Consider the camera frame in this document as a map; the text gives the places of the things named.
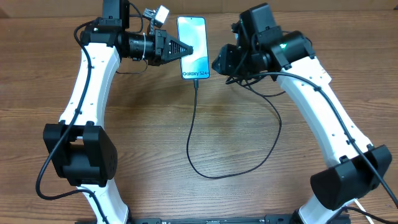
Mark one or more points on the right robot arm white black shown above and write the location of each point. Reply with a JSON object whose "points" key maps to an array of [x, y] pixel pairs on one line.
{"points": [[354, 166]]}

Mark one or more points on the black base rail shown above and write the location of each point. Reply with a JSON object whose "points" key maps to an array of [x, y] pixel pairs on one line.
{"points": [[268, 219]]}

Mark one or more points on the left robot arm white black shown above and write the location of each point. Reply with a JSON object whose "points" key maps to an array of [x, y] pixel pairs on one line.
{"points": [[78, 146]]}

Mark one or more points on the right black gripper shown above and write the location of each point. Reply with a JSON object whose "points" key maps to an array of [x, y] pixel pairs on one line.
{"points": [[229, 63]]}

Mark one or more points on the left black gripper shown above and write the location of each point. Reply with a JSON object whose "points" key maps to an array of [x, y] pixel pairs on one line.
{"points": [[162, 48]]}

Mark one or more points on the Samsung Galaxy smartphone blue screen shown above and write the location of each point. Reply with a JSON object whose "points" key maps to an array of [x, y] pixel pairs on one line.
{"points": [[192, 31]]}

